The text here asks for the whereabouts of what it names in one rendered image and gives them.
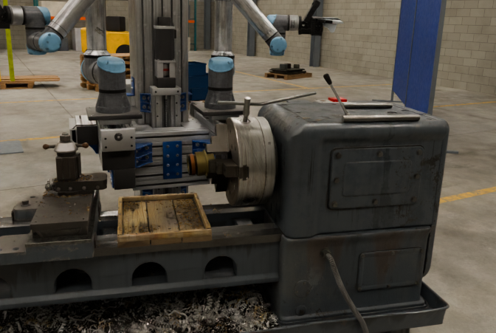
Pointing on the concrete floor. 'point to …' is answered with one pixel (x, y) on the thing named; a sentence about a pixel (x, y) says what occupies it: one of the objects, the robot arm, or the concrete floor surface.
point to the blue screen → (420, 40)
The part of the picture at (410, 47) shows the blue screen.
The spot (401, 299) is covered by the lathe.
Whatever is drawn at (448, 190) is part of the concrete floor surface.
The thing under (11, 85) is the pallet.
